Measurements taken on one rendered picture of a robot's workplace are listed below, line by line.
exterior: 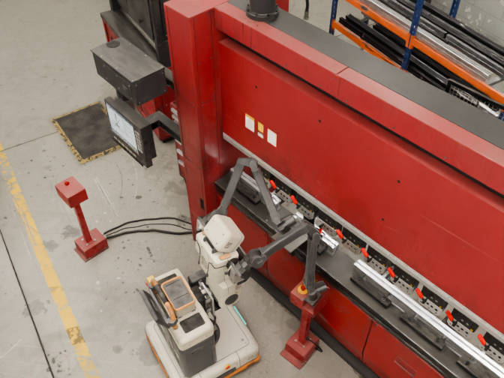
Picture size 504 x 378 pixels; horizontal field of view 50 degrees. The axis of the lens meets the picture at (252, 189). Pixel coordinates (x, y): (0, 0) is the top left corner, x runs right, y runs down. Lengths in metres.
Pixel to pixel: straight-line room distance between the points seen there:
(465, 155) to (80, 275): 3.43
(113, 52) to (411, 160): 2.03
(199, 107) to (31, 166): 2.78
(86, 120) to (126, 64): 2.86
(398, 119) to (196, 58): 1.38
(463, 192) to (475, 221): 0.16
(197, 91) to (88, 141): 2.72
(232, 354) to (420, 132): 2.17
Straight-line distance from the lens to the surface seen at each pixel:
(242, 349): 4.04
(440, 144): 2.61
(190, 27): 3.32
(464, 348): 3.49
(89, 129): 6.26
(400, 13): 5.30
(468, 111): 2.74
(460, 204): 2.75
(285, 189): 3.69
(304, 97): 3.09
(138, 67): 3.54
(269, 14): 3.24
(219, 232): 3.24
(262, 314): 4.49
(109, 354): 4.47
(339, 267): 3.72
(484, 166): 2.54
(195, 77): 3.51
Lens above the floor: 3.87
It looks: 46 degrees down
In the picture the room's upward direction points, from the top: straight up
